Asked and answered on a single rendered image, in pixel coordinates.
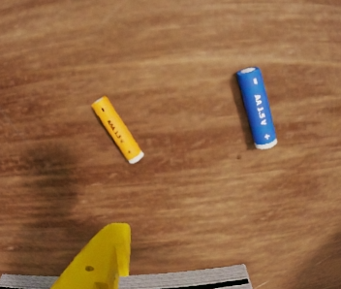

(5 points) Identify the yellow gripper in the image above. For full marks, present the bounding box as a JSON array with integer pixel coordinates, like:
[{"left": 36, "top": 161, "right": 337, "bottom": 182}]
[{"left": 50, "top": 223, "right": 131, "bottom": 289}]

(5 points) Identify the orange battery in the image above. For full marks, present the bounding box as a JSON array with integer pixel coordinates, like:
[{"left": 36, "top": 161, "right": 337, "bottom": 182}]
[{"left": 92, "top": 96, "right": 143, "bottom": 163}]

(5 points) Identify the blue battery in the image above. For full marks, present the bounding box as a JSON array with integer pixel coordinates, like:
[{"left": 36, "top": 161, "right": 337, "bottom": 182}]
[{"left": 236, "top": 67, "right": 277, "bottom": 149}]

